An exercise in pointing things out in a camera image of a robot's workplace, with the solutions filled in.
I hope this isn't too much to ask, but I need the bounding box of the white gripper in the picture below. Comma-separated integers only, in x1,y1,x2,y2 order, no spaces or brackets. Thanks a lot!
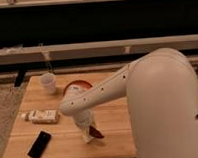
72,110,96,143

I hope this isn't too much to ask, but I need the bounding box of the wooden table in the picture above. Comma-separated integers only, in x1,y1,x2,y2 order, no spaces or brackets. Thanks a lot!
2,72,136,158

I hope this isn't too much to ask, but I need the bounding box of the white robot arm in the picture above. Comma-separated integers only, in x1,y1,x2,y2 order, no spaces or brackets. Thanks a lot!
59,48,198,158

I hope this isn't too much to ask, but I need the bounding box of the white plastic cup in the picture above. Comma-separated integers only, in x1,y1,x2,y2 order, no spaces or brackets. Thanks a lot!
39,73,57,94

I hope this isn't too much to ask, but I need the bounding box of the red bowl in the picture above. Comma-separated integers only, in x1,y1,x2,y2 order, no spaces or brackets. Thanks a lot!
63,80,92,96

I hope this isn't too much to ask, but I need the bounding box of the black phone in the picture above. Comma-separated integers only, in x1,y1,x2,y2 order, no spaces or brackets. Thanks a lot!
27,131,52,158

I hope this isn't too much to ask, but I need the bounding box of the red pepper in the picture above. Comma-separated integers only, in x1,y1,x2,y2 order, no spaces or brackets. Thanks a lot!
89,126,104,139

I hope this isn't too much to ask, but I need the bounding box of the wooden shelf rail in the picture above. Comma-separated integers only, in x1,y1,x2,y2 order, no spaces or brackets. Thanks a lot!
0,34,198,65

